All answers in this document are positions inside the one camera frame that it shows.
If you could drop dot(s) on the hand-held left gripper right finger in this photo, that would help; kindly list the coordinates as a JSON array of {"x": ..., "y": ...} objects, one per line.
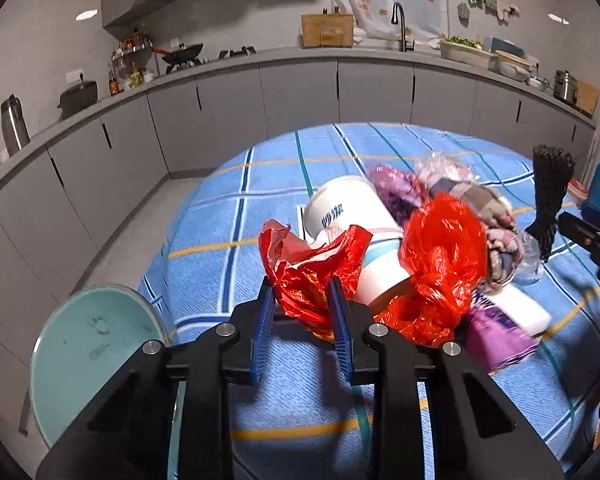
[{"x": 341, "y": 330}]

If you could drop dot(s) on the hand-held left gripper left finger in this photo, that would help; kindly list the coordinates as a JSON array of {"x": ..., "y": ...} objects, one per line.
[{"x": 262, "y": 330}]

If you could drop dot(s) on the red plastic bag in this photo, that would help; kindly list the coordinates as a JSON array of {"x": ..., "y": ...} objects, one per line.
[
  {"x": 300, "y": 280},
  {"x": 440, "y": 255}
]

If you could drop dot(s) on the white paper cup blue stripes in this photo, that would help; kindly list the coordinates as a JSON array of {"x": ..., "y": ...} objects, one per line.
[{"x": 345, "y": 205}]

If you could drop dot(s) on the clear plastic bag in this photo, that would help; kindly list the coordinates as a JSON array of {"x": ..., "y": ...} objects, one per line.
[{"x": 445, "y": 165}]

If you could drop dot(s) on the red and white bucket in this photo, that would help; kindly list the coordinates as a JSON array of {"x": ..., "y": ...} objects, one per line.
[{"x": 577, "y": 192}]

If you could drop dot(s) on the plaid cloth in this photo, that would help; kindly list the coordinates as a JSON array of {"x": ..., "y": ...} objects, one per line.
[{"x": 480, "y": 205}]

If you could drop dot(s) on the white and purple tissue pack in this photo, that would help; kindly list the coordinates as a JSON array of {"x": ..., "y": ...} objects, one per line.
[{"x": 510, "y": 315}]

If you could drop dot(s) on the small wooden board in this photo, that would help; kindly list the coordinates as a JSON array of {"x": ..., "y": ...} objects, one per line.
[{"x": 588, "y": 97}]

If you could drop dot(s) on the blue checked tablecloth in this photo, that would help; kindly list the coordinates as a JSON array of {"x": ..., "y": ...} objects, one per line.
[{"x": 260, "y": 200}]

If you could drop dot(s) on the steel stock pot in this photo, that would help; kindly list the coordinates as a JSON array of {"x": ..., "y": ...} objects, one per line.
[{"x": 565, "y": 87}]

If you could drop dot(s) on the purple foam net wrapper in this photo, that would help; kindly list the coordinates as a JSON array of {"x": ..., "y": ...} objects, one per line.
[{"x": 392, "y": 190}]

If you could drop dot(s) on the white lidded container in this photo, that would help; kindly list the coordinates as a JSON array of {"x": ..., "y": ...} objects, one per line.
[{"x": 512, "y": 66}]

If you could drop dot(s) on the box with blue lid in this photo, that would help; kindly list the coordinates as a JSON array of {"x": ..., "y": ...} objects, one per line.
[{"x": 500, "y": 44}]

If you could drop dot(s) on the white basin with greens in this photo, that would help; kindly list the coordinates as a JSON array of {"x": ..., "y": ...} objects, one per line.
[{"x": 465, "y": 54}]

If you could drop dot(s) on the grey kitchen counter cabinets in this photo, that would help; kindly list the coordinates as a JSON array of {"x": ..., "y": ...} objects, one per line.
[{"x": 300, "y": 90}]

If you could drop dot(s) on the black kitchen faucet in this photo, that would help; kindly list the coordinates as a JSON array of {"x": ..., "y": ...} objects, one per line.
[{"x": 404, "y": 30}]

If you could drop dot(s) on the gas stove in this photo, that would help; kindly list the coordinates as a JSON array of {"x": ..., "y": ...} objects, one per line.
[{"x": 237, "y": 52}]

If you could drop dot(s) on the yellow oil bottle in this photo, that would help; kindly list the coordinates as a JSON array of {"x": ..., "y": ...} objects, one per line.
[{"x": 136, "y": 80}]

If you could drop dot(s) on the dark sauce bottle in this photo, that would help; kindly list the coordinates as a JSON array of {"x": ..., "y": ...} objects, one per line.
[{"x": 115, "y": 85}]

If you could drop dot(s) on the black wok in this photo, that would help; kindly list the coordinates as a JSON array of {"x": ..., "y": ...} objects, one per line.
[{"x": 182, "y": 53}]

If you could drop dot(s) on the metal spice rack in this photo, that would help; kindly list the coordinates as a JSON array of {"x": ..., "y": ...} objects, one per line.
[{"x": 130, "y": 47}]

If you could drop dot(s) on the steel thermos jug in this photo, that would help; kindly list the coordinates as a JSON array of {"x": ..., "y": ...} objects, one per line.
[{"x": 14, "y": 125}]

